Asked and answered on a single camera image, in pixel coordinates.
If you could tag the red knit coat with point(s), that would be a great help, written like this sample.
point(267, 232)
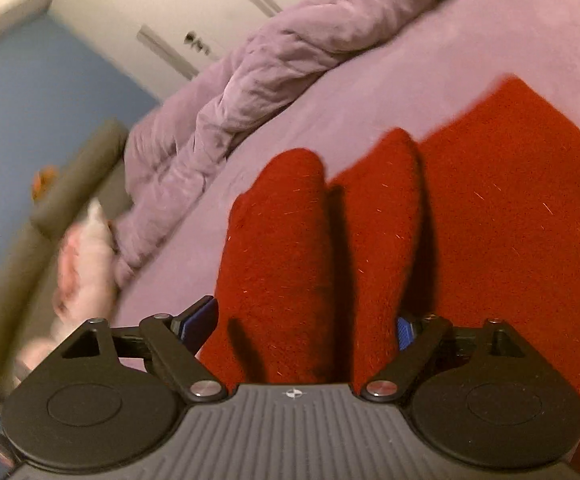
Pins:
point(480, 220)

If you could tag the white wardrobe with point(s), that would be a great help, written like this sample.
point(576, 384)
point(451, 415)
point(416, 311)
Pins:
point(163, 44)

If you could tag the pink plush toy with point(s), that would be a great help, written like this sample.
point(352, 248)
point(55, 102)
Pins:
point(86, 287)

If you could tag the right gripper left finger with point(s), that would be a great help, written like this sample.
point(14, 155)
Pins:
point(173, 342)

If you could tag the orange plush toy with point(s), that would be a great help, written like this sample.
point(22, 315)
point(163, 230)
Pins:
point(42, 181)

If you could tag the olive green headboard cushion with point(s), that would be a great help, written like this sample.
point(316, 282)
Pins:
point(28, 275)

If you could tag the purple crumpled duvet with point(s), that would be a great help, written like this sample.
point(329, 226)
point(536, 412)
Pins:
point(174, 153)

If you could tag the purple bed sheet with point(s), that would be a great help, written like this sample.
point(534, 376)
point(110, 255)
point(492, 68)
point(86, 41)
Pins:
point(431, 72)

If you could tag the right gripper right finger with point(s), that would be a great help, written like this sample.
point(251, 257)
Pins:
point(398, 380)

